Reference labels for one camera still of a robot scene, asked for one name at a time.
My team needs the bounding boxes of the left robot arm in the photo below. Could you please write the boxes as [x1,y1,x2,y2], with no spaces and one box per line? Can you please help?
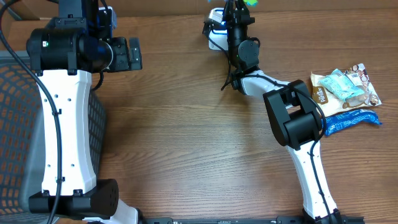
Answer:
[26,1,139,223]

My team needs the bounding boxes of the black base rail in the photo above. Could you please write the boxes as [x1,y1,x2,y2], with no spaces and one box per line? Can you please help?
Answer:
[138,215,364,224]

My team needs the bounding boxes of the grey plastic shopping basket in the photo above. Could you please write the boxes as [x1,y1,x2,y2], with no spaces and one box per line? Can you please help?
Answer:
[1,52,106,223]

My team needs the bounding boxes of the blue oreo packet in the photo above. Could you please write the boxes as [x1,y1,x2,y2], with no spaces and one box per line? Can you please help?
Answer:
[325,109,382,136]

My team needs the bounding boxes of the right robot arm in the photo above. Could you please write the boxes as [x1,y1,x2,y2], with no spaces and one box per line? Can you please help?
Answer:
[223,1,343,223]

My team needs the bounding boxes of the beige cookie bag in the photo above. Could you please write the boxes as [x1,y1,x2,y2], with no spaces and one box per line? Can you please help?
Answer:
[310,63,382,117]

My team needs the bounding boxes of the green snack bag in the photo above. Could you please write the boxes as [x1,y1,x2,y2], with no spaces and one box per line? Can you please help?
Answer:
[207,0,259,7]

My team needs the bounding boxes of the cardboard back panel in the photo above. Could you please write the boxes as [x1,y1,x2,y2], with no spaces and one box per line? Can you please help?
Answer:
[11,0,397,20]

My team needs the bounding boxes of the teal snack packet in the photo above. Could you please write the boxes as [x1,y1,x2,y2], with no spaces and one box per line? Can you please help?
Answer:
[318,68,365,102]

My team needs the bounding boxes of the white barcode scanner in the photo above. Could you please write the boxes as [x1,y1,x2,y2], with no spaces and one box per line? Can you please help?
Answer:
[209,7,228,51]

